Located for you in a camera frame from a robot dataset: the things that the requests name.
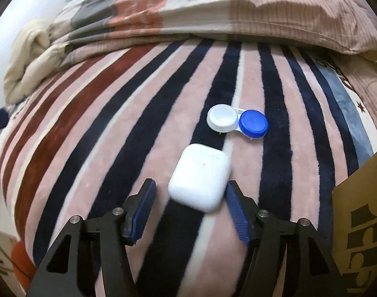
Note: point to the white earbuds case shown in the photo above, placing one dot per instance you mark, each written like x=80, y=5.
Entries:
x=200, y=176

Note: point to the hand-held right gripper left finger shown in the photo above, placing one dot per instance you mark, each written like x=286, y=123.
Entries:
x=140, y=210

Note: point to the white and blue contact lens case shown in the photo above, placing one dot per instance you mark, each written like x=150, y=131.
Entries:
x=237, y=123

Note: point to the brown cardboard box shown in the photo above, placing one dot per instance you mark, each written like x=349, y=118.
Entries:
x=361, y=222

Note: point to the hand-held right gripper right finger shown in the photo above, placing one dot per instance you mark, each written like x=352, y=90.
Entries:
x=237, y=216

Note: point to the striped patchwork duvet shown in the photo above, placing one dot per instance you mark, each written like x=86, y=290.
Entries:
x=237, y=3

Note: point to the cream fluffy blanket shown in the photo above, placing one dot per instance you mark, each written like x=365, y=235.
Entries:
x=24, y=65

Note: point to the printed bed sheet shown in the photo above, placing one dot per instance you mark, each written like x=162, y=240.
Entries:
x=352, y=105

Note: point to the pink ribbed bed cover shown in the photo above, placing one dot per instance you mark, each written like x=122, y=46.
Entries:
x=370, y=77

